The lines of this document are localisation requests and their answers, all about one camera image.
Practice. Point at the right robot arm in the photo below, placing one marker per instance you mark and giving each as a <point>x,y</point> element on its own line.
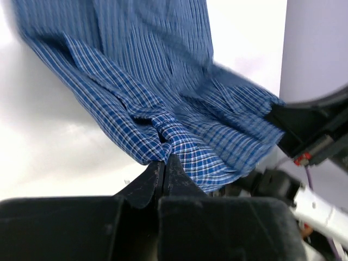
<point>309,208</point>

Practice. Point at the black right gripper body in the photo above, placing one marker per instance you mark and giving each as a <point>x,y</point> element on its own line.
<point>314,131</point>

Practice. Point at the blue plaid long sleeve shirt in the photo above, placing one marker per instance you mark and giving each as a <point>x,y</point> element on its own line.
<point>144,71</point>

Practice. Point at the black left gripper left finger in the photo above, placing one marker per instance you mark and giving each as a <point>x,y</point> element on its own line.
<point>118,227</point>

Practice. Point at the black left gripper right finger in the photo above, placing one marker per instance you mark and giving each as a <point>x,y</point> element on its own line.
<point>194,226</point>

